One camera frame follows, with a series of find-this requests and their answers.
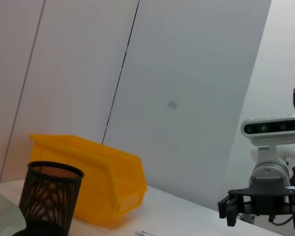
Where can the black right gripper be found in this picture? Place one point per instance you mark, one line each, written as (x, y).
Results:
(265, 201)

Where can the black mesh pen holder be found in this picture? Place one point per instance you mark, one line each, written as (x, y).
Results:
(49, 196)

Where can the green glass fruit plate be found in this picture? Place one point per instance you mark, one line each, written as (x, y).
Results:
(2, 216)

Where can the yellow plastic bin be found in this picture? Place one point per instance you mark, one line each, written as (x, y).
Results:
(93, 159)

